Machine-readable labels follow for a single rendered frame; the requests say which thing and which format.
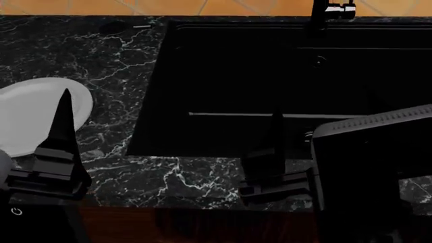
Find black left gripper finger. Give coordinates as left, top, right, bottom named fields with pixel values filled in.
left=39, top=87, right=82, bottom=156

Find white round plate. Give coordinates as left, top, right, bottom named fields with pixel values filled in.
left=0, top=77, right=95, bottom=158

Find brown wooden cabinet front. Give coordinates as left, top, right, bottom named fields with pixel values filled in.
left=76, top=205, right=322, bottom=243

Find black kitchen faucet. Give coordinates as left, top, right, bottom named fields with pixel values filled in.
left=304, top=0, right=358, bottom=39

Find black kitchen sink basin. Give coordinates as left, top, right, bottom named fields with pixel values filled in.
left=126, top=20, right=432, bottom=158

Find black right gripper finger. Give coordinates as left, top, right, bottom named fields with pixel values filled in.
left=266, top=105, right=288, bottom=176

